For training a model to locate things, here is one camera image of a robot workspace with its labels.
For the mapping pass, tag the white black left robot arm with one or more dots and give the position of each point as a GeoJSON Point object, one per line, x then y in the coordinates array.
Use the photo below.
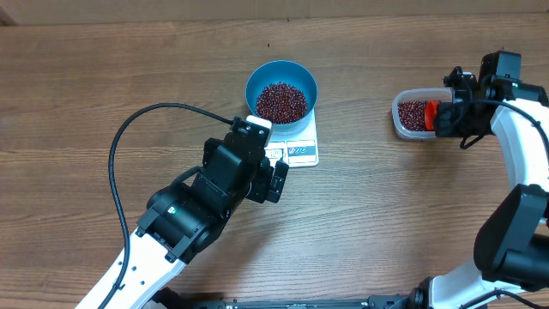
{"type": "Point", "coordinates": [189, 215]}

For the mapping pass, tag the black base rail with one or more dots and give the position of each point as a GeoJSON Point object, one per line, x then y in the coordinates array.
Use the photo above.
{"type": "Point", "coordinates": [169, 299]}

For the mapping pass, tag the clear plastic container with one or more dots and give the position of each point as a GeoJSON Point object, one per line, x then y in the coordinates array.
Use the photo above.
{"type": "Point", "coordinates": [418, 94]}

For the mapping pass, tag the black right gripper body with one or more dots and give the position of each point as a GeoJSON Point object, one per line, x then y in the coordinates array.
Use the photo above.
{"type": "Point", "coordinates": [463, 121]}

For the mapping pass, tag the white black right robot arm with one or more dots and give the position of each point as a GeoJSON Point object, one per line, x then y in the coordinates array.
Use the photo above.
{"type": "Point", "coordinates": [510, 257]}

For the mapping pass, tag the orange scoop with blue handle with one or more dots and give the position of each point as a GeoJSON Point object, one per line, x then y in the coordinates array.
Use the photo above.
{"type": "Point", "coordinates": [431, 109]}

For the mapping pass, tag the teal bowl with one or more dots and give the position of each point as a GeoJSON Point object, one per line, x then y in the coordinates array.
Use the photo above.
{"type": "Point", "coordinates": [281, 71]}

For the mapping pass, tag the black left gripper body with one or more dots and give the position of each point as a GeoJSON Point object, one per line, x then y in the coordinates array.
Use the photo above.
{"type": "Point", "coordinates": [259, 188]}

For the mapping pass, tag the red beans in bowl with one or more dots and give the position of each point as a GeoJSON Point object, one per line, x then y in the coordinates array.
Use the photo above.
{"type": "Point", "coordinates": [281, 103]}

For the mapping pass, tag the white kitchen scale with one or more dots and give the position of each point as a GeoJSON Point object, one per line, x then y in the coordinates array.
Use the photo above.
{"type": "Point", "coordinates": [296, 144]}

